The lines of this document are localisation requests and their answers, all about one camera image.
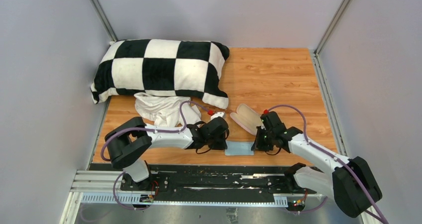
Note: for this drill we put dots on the right aluminium frame post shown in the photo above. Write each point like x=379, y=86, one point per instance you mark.
x=332, y=25

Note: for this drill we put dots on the amber transparent sunglasses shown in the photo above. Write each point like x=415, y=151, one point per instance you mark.
x=226, y=111

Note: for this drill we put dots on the aluminium frame post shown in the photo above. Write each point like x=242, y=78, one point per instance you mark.
x=104, y=19
x=332, y=25

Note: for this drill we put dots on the light blue cleaning cloth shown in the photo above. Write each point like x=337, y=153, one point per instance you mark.
x=239, y=148

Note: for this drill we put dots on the aluminium slotted rail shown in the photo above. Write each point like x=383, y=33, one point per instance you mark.
x=101, y=185

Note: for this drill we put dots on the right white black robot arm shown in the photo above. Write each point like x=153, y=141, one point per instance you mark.
x=348, y=181

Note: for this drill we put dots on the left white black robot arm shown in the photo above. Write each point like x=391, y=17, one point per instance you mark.
x=127, y=143

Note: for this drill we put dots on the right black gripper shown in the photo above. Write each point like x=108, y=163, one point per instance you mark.
x=259, y=145

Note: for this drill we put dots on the black white checkered pillow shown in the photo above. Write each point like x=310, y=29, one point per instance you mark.
x=162, y=68

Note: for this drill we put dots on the white crumpled cloth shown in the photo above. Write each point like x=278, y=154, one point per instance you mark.
x=164, y=111

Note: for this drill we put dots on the pink glasses case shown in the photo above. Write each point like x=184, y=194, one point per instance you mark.
x=247, y=118

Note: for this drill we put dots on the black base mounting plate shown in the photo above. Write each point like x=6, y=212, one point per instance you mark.
x=214, y=183

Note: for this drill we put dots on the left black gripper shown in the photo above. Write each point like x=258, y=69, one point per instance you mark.
x=222, y=145

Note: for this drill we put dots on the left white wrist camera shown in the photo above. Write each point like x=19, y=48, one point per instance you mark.
x=218, y=114

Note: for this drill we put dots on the left aluminium frame post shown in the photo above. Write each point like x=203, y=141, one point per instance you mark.
x=104, y=19

